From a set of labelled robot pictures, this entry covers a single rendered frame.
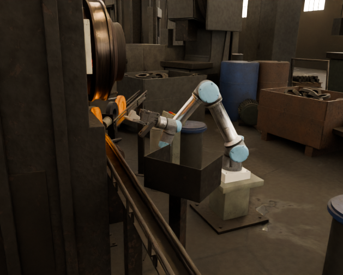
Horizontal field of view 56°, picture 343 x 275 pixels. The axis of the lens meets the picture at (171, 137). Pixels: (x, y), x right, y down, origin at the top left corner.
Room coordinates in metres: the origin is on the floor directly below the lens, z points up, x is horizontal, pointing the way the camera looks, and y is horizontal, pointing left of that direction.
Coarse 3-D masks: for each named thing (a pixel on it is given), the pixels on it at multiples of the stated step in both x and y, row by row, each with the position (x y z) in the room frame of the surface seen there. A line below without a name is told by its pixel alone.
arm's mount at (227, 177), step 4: (244, 168) 2.04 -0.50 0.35; (224, 172) 1.94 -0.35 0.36; (228, 172) 1.94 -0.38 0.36; (232, 172) 1.95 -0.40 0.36; (236, 172) 1.95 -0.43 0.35; (240, 172) 1.96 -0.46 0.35; (244, 172) 1.96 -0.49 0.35; (248, 172) 1.98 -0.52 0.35; (224, 176) 1.91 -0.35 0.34; (228, 176) 1.91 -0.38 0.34; (232, 176) 1.92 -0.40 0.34; (236, 176) 1.94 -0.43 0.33; (240, 176) 1.95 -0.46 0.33; (244, 176) 1.96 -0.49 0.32; (248, 176) 1.98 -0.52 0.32; (224, 180) 1.91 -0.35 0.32; (228, 180) 1.91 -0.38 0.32; (232, 180) 1.93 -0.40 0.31; (236, 180) 1.94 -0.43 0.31
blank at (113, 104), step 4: (108, 104) 2.06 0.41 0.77; (112, 104) 2.06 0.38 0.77; (116, 104) 2.12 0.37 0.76; (108, 108) 2.03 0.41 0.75; (112, 108) 2.06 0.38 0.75; (116, 108) 2.12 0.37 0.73; (108, 112) 2.02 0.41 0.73; (112, 112) 2.05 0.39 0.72; (116, 112) 2.12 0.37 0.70; (116, 116) 2.12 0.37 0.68
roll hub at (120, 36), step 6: (114, 24) 1.60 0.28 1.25; (120, 30) 1.57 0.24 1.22; (120, 36) 1.54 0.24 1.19; (120, 42) 1.53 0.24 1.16; (120, 48) 1.52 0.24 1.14; (120, 54) 1.52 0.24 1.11; (126, 54) 1.53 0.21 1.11; (120, 60) 1.52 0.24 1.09; (120, 66) 1.53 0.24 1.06; (120, 72) 1.55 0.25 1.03; (120, 78) 1.58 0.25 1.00
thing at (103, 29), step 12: (96, 12) 1.47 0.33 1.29; (96, 24) 1.43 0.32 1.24; (108, 24) 1.44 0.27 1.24; (108, 36) 1.42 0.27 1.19; (108, 48) 1.41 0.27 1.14; (108, 60) 1.41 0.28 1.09; (108, 72) 1.42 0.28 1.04; (108, 84) 1.45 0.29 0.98; (96, 96) 1.50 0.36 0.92; (108, 96) 1.50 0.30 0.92
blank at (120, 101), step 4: (120, 96) 2.23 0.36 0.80; (116, 100) 2.19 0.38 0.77; (120, 100) 2.20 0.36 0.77; (124, 100) 2.28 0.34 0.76; (120, 104) 2.20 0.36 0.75; (124, 104) 2.28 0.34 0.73; (120, 108) 2.19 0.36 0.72; (124, 108) 2.28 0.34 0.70; (120, 112) 2.19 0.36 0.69; (120, 116) 2.19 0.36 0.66
